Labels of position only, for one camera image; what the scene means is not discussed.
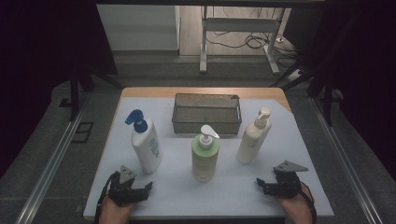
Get white metal desk frame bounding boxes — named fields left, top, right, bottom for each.
left=199, top=6, right=281, bottom=76

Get white table mat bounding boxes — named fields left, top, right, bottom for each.
left=83, top=96, right=334, bottom=218

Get white power strip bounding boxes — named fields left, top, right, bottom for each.
left=287, top=68, right=304, bottom=82

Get white bottle with blue pump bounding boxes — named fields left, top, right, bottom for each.
left=124, top=108, right=163, bottom=175

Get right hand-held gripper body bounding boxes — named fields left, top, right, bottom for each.
left=269, top=160, right=309, bottom=200

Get green pump bottle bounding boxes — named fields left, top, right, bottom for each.
left=191, top=124, right=221, bottom=184

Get person's left hand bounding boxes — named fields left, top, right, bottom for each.
left=99, top=195, right=137, bottom=224

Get black stand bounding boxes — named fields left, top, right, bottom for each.
left=270, top=60, right=336, bottom=127
left=68, top=64, right=125, bottom=123

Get metal floor rail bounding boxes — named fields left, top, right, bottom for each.
left=310, top=96, right=383, bottom=224
left=14, top=92, right=92, bottom=224

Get metal mesh basket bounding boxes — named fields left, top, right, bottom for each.
left=171, top=92, right=243, bottom=135

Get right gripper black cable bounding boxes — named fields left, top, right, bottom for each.
left=298, top=181, right=318, bottom=224

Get dark curtain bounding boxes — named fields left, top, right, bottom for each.
left=0, top=0, right=119, bottom=178
left=284, top=0, right=396, bottom=181

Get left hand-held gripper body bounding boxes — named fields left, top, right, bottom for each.
left=106, top=164, right=148, bottom=207

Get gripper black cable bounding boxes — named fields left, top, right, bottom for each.
left=93, top=169, right=120, bottom=224
left=298, top=181, right=318, bottom=224

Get person's right hand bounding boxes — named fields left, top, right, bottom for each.
left=274, top=186, right=314, bottom=224

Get white cabinet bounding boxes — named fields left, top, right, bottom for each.
left=96, top=4, right=181, bottom=52

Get tangled black floor cables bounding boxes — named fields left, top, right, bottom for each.
left=205, top=7, right=300, bottom=68

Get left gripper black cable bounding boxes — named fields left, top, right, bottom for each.
left=93, top=169, right=120, bottom=224

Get cream pump bottle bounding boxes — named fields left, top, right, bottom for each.
left=235, top=106, right=273, bottom=165

